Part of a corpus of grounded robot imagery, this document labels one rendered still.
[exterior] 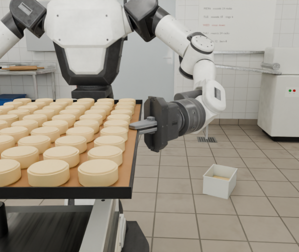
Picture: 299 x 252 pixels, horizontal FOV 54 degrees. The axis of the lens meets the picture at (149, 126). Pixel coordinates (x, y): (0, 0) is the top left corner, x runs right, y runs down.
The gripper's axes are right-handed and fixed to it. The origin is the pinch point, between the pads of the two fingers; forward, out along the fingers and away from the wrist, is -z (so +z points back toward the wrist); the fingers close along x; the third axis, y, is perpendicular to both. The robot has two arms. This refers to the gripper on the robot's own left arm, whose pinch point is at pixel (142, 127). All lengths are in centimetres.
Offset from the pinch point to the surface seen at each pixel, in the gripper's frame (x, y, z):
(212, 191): -96, -73, 149
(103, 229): -10.0, 12.1, -19.8
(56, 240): -15.9, 1.4, -22.3
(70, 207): -16.0, -6.8, -14.7
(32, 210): -15.9, -11.3, -20.8
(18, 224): -15.9, -8.0, -25.1
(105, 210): -10.0, 7.9, -16.2
